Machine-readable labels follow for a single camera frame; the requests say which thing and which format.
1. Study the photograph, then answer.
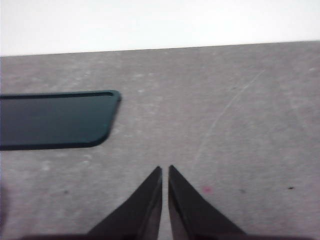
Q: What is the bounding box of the dark rectangular tray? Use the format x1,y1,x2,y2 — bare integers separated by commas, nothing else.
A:
0,89,123,151

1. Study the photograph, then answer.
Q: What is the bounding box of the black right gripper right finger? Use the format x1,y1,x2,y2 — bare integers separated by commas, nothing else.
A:
167,164,249,237

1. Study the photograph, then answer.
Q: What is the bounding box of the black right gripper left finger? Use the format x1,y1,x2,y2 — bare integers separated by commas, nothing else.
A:
86,166,164,237

